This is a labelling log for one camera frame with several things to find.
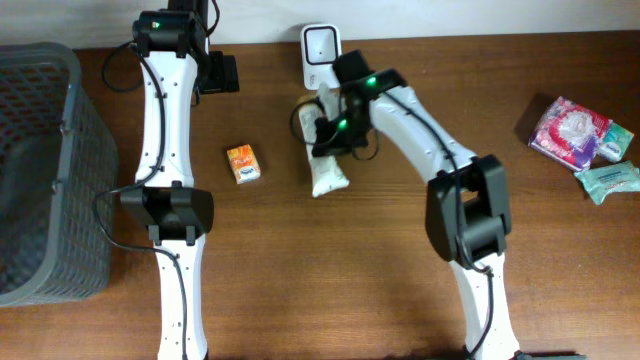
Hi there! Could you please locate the orange pocket tissue pack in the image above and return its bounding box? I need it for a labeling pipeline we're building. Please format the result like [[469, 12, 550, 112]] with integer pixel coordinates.
[[226, 144, 261, 184]]

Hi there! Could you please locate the left black cable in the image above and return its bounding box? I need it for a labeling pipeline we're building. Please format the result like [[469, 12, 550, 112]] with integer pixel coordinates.
[[91, 0, 221, 360]]

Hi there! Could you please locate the right black cable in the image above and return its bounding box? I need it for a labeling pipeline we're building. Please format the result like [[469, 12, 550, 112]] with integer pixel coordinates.
[[288, 89, 496, 359]]

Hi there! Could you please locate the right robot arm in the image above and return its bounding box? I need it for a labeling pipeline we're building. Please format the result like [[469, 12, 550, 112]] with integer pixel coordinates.
[[312, 51, 528, 360]]

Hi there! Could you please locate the white barcode scanner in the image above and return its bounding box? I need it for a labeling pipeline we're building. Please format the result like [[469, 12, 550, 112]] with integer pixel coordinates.
[[300, 23, 342, 90]]

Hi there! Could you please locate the teal wet wipes pack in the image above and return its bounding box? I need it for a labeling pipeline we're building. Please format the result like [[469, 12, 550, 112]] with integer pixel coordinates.
[[574, 161, 639, 205]]

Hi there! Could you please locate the white bamboo print tube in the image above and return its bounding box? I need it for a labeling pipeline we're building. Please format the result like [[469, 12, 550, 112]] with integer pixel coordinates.
[[289, 96, 350, 198]]

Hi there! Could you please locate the teal pocket tissue pack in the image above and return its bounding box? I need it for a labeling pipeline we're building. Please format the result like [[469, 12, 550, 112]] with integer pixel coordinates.
[[597, 122, 634, 162]]

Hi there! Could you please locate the purple red tissue pack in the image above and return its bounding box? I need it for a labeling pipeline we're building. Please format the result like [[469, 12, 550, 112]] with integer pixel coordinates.
[[528, 97, 612, 172]]

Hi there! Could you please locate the black cable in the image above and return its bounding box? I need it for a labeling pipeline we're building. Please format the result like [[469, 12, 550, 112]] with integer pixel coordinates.
[[91, 0, 221, 360], [288, 89, 496, 359]]

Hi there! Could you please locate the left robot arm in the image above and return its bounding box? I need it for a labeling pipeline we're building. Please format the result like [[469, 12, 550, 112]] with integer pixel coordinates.
[[120, 0, 239, 359]]

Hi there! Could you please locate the grey plastic mesh basket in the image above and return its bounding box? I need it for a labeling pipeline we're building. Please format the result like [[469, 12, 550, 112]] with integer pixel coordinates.
[[1, 43, 119, 307]]

